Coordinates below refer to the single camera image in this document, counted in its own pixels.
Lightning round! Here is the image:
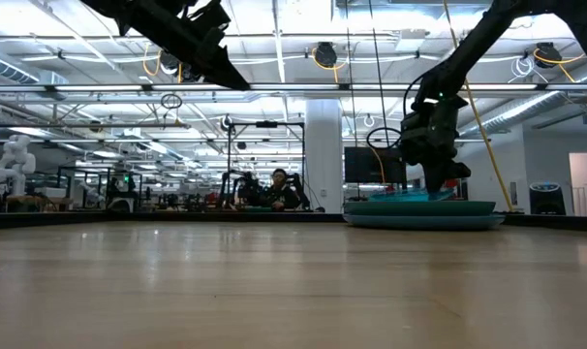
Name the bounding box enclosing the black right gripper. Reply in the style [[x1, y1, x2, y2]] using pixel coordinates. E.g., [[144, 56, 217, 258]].
[[421, 95, 472, 195]]

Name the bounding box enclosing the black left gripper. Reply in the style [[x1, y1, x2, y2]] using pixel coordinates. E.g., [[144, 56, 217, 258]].
[[147, 0, 251, 91]]

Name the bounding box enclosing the large teal plastic plate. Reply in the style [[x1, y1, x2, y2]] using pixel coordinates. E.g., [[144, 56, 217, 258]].
[[344, 200, 497, 217]]

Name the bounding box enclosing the cyan translucent small plate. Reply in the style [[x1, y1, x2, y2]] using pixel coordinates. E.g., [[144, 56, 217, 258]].
[[368, 187, 455, 203]]

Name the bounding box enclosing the black monitor screen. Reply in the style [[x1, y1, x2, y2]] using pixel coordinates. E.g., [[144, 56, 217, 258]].
[[344, 146, 407, 184]]

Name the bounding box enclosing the long ceiling light strip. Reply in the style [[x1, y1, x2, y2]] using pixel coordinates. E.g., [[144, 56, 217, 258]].
[[0, 81, 587, 94]]

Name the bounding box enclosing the black round bin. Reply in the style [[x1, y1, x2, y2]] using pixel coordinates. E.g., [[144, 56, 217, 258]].
[[529, 181, 567, 216]]

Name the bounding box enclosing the white building column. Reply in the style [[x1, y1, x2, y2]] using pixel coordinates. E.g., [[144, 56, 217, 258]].
[[304, 99, 344, 213]]

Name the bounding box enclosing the person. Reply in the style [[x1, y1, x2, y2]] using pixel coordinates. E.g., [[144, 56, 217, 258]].
[[262, 168, 300, 211]]

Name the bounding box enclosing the white door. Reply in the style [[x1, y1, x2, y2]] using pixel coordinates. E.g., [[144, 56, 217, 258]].
[[568, 152, 587, 217]]

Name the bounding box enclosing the white humanoid robot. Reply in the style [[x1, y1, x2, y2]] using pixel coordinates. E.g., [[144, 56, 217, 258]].
[[0, 134, 37, 198]]

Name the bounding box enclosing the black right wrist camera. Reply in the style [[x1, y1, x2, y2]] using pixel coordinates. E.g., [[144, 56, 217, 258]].
[[399, 111, 439, 165]]

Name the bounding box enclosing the black ceiling cable reel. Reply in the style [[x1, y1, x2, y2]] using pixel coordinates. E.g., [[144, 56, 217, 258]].
[[534, 42, 564, 69], [158, 48, 202, 83], [314, 41, 338, 69]]

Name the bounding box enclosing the yellow hanging cable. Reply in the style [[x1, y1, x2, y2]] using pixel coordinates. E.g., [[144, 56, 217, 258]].
[[442, 0, 516, 213]]

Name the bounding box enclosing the black background rig frame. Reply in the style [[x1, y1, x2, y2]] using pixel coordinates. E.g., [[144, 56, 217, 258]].
[[227, 120, 306, 210]]

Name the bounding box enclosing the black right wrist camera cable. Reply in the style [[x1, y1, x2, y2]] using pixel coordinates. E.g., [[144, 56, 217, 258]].
[[365, 126, 404, 150]]

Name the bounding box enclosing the silver ventilation duct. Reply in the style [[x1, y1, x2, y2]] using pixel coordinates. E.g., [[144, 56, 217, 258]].
[[455, 72, 587, 140]]

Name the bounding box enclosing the grey ventilation duct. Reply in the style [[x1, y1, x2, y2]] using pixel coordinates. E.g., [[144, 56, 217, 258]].
[[0, 50, 42, 86]]

